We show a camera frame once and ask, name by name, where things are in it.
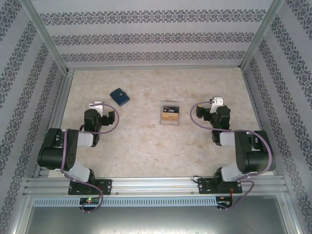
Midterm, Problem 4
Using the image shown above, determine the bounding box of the navy leather card holder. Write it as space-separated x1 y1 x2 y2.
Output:
109 87 131 107

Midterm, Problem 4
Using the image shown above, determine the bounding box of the black VIP card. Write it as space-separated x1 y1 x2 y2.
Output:
162 105 180 115

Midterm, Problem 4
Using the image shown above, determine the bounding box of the gold plastic card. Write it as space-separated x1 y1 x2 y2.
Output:
161 113 180 122

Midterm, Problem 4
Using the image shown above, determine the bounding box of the clear acrylic box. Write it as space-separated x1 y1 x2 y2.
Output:
159 99 181 126

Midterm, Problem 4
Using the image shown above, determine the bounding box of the left circuit board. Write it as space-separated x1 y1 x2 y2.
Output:
79 197 100 205

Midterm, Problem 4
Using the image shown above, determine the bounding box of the grey metal tray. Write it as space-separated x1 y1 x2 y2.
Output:
9 195 303 234

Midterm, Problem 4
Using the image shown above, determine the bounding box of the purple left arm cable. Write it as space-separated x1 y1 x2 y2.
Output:
60 103 120 214

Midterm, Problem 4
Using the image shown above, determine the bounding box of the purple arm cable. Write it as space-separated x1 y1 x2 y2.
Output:
190 101 273 212
60 103 120 214

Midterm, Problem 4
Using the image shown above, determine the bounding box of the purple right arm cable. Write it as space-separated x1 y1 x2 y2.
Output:
190 101 273 212

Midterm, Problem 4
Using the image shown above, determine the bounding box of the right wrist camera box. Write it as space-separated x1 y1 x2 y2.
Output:
209 97 225 114

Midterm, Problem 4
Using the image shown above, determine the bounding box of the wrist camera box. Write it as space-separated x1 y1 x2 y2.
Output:
209 97 225 114
88 100 106 110

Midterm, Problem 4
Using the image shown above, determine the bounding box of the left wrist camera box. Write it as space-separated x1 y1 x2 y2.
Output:
88 100 106 110

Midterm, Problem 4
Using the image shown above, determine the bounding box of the aluminium side rail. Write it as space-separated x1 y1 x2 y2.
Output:
33 70 75 178

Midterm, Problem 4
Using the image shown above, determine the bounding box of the aluminium back frame beam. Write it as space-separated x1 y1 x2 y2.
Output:
65 65 244 72

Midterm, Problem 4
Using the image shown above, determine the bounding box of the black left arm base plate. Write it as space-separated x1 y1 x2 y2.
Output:
68 179 113 195

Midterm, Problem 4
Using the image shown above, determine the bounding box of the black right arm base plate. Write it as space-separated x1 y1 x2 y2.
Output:
197 177 243 195

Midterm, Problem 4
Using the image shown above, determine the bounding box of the aluminium mounting rail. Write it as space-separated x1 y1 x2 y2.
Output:
23 176 291 195

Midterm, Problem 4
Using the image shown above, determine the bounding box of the slotted grey cable duct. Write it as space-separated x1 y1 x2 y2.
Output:
33 196 217 207

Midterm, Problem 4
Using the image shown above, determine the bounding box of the aluminium right frame post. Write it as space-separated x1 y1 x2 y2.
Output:
240 0 285 70

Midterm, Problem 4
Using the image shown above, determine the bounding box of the aluminium frame post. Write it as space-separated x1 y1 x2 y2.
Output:
23 0 70 75
240 0 285 70

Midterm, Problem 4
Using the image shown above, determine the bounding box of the aluminium left frame post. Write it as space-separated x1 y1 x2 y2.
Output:
23 0 70 75

